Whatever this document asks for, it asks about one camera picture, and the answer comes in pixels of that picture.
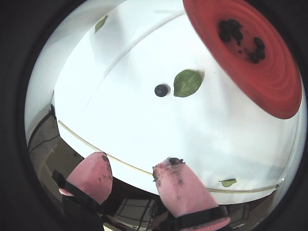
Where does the small green leaf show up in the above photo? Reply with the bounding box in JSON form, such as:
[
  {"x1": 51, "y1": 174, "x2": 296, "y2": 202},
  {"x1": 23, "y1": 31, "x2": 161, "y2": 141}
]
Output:
[{"x1": 94, "y1": 14, "x2": 108, "y2": 34}]

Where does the pink covered gripper finger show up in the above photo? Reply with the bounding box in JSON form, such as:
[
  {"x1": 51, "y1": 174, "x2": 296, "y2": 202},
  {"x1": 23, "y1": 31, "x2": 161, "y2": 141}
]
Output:
[
  {"x1": 51, "y1": 151, "x2": 113, "y2": 231},
  {"x1": 152, "y1": 156, "x2": 239, "y2": 231}
]

